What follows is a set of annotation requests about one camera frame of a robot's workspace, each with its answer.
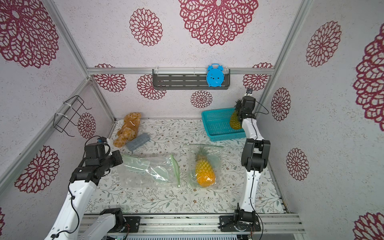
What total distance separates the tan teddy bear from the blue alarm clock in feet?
1.87

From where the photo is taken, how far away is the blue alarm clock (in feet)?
2.93

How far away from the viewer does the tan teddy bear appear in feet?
3.15
